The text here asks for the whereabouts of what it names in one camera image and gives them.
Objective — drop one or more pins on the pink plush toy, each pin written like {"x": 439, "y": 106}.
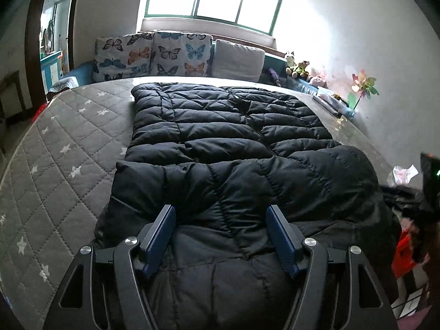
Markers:
{"x": 318, "y": 81}

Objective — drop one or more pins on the brown plush toy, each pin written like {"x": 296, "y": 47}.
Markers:
{"x": 301, "y": 70}

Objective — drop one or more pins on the grey star quilted table cover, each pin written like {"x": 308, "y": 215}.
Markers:
{"x": 62, "y": 165}

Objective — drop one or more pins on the white crumpled plastic bag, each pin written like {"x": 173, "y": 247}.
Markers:
{"x": 402, "y": 173}

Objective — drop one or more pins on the wooden side table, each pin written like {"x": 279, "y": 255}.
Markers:
{"x": 13, "y": 86}

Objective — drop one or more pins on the colourful pinwheel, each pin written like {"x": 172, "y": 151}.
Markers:
{"x": 362, "y": 86}

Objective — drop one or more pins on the purple folded umbrella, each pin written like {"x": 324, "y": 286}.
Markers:
{"x": 274, "y": 75}

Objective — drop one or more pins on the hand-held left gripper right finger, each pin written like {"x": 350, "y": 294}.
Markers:
{"x": 282, "y": 240}

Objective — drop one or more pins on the red plastic bag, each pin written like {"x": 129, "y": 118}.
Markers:
{"x": 405, "y": 254}

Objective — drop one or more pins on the blue cabinet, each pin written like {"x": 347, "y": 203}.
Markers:
{"x": 51, "y": 68}

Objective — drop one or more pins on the black and white plush toy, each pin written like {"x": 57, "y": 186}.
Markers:
{"x": 290, "y": 60}

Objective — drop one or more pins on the dark cloth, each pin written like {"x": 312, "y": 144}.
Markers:
{"x": 402, "y": 197}

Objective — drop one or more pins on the red plastic stool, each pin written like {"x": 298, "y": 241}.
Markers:
{"x": 40, "y": 110}

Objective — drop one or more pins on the brown door frame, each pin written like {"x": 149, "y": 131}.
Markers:
{"x": 74, "y": 24}

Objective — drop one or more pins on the black down jacket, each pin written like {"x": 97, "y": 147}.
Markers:
{"x": 223, "y": 165}

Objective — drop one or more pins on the butterfly print pillow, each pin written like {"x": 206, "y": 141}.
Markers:
{"x": 178, "y": 53}
{"x": 120, "y": 58}

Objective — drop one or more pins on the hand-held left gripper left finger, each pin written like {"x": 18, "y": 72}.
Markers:
{"x": 160, "y": 237}

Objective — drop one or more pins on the white pillow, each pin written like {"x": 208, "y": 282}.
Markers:
{"x": 237, "y": 60}

